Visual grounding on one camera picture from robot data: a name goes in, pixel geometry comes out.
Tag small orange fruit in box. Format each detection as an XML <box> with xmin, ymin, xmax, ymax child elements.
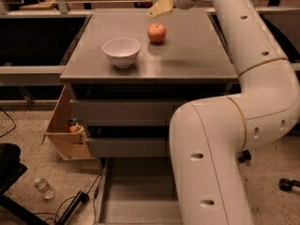
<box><xmin>68</xmin><ymin>125</ymin><xmax>77</xmax><ymax>133</ymax></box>

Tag black caster wheel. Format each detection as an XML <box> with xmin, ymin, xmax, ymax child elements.
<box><xmin>278</xmin><ymin>178</ymin><xmax>300</xmax><ymax>191</ymax></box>

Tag white ceramic bowl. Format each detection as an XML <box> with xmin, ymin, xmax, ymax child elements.
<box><xmin>102</xmin><ymin>37</ymin><xmax>141</xmax><ymax>68</ymax></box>

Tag cardboard box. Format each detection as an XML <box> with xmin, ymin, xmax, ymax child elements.
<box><xmin>45</xmin><ymin>87</ymin><xmax>91</xmax><ymax>160</ymax></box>

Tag grey top drawer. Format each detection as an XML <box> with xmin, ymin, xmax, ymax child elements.
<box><xmin>70</xmin><ymin>83</ymin><xmax>226</xmax><ymax>126</ymax></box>

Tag grey bottom drawer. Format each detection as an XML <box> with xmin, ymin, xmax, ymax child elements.
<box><xmin>95</xmin><ymin>157</ymin><xmax>182</xmax><ymax>225</ymax></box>

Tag black power strip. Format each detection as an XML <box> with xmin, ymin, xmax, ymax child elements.
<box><xmin>55</xmin><ymin>191</ymin><xmax>89</xmax><ymax>225</ymax></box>

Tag clear plastic water bottle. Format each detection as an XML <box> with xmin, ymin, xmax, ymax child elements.
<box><xmin>35</xmin><ymin>178</ymin><xmax>55</xmax><ymax>200</ymax></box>

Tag red apple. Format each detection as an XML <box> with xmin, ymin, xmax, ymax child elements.
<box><xmin>147</xmin><ymin>22</ymin><xmax>167</xmax><ymax>43</ymax></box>

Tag black cable on floor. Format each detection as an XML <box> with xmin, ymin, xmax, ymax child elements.
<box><xmin>0</xmin><ymin>106</ymin><xmax>18</xmax><ymax>139</ymax></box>

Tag grey middle drawer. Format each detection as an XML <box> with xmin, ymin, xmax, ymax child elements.
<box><xmin>86</xmin><ymin>126</ymin><xmax>169</xmax><ymax>158</ymax></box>

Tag grey drawer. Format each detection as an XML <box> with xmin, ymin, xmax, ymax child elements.
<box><xmin>95</xmin><ymin>157</ymin><xmax>182</xmax><ymax>225</ymax></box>
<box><xmin>70</xmin><ymin>83</ymin><xmax>226</xmax><ymax>126</ymax></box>
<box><xmin>86</xmin><ymin>126</ymin><xmax>169</xmax><ymax>158</ymax></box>

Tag black table leg with caster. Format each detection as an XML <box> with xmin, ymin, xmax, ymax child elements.
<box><xmin>238</xmin><ymin>150</ymin><xmax>251</xmax><ymax>163</ymax></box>

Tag black office chair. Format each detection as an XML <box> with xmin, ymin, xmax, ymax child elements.
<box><xmin>0</xmin><ymin>143</ymin><xmax>48</xmax><ymax>225</ymax></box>

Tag grey drawer cabinet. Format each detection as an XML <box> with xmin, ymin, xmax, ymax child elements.
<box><xmin>59</xmin><ymin>7</ymin><xmax>241</xmax><ymax>225</ymax></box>

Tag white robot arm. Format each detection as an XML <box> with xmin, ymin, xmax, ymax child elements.
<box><xmin>169</xmin><ymin>0</ymin><xmax>300</xmax><ymax>225</ymax></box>

